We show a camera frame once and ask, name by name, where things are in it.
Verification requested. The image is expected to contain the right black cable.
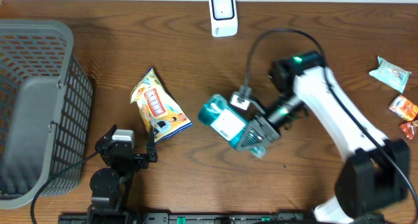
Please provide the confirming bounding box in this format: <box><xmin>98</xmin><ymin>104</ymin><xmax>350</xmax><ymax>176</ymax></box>
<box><xmin>243</xmin><ymin>27</ymin><xmax>418</xmax><ymax>218</ymax></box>

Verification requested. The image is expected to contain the black cable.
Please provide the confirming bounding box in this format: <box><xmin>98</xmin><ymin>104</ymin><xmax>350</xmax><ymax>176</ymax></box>
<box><xmin>243</xmin><ymin>27</ymin><xmax>418</xmax><ymax>218</ymax></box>
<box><xmin>29</xmin><ymin>151</ymin><xmax>99</xmax><ymax>224</ymax></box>

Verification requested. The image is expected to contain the pale green wipes pack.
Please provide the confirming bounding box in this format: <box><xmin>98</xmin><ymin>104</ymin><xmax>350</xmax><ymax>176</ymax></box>
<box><xmin>369</xmin><ymin>56</ymin><xmax>412</xmax><ymax>93</ymax></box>

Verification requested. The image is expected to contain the orange Kleenex tissue pack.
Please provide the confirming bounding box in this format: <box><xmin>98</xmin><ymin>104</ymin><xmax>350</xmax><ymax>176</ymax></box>
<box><xmin>389</xmin><ymin>95</ymin><xmax>417</xmax><ymax>121</ymax></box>

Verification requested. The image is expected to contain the yellow snack bag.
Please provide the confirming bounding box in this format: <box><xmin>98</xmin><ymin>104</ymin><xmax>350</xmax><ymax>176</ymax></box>
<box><xmin>130</xmin><ymin>67</ymin><xmax>193</xmax><ymax>143</ymax></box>

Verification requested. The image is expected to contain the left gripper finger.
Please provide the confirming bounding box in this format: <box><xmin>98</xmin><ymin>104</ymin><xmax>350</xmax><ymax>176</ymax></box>
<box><xmin>103</xmin><ymin>124</ymin><xmax>117</xmax><ymax>140</ymax></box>
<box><xmin>146</xmin><ymin>127</ymin><xmax>157</xmax><ymax>155</ymax></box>

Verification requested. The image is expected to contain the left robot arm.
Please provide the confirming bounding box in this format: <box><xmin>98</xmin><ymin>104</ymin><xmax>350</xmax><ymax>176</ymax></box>
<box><xmin>87</xmin><ymin>125</ymin><xmax>158</xmax><ymax>224</ymax></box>

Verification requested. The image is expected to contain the grey plastic shopping basket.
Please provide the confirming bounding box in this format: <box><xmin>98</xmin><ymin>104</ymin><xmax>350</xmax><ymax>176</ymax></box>
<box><xmin>1</xmin><ymin>20</ymin><xmax>93</xmax><ymax>210</ymax></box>

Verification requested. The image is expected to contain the blue mouthwash bottle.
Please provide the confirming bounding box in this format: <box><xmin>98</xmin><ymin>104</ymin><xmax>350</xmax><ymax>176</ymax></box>
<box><xmin>198</xmin><ymin>94</ymin><xmax>266</xmax><ymax>158</ymax></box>

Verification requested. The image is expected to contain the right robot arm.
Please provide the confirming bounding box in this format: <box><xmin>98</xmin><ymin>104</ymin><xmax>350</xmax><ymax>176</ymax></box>
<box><xmin>236</xmin><ymin>51</ymin><xmax>417</xmax><ymax>223</ymax></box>

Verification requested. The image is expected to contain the white barcode scanner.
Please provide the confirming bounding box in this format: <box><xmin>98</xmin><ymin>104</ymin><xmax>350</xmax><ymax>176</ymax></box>
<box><xmin>208</xmin><ymin>0</ymin><xmax>238</xmax><ymax>38</ymax></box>

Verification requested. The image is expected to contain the red Top snack bar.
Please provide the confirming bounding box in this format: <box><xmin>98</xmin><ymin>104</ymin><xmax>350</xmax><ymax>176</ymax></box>
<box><xmin>399</xmin><ymin>120</ymin><xmax>418</xmax><ymax>140</ymax></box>

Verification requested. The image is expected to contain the left black cable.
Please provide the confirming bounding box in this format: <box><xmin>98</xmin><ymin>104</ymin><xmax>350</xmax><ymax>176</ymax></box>
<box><xmin>29</xmin><ymin>151</ymin><xmax>99</xmax><ymax>224</ymax></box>

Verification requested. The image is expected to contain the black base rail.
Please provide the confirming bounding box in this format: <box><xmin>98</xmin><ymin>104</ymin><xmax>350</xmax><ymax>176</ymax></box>
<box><xmin>57</xmin><ymin>212</ymin><xmax>318</xmax><ymax>224</ymax></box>

